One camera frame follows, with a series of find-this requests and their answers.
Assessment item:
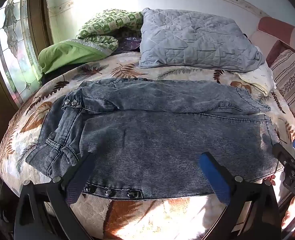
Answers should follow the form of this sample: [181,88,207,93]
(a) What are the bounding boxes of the plain green pillow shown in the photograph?
[38,39,108,80]

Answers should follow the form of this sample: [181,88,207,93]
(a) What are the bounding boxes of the person's right hand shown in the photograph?
[281,196,295,231]

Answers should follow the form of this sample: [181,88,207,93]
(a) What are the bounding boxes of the white cloth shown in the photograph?
[231,62,275,97]

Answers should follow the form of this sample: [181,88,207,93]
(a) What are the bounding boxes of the leaf-print bedspread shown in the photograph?
[0,51,295,240]

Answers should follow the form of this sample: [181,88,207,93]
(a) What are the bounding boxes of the grey quilted pillow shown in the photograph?
[139,8,266,72]

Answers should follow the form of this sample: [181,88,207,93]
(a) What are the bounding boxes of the stained glass window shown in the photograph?
[0,0,44,105]

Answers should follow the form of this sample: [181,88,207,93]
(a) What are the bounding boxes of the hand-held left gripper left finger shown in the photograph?
[14,151,96,240]

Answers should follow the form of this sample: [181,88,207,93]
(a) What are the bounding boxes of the grey-blue denim pants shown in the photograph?
[26,78,284,201]

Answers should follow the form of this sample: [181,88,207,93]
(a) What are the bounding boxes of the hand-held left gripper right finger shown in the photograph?
[198,152,281,240]

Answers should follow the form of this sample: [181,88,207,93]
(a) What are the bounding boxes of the green patterned blanket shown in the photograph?
[76,9,144,55]

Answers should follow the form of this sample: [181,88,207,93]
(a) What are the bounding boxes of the purple shiny cloth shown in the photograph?
[116,26,143,54]

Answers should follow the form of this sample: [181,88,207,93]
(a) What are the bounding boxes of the pink sofa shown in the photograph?
[248,16,295,65]

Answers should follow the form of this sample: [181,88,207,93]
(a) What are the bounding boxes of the striped sofa cover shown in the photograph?
[270,49,295,130]

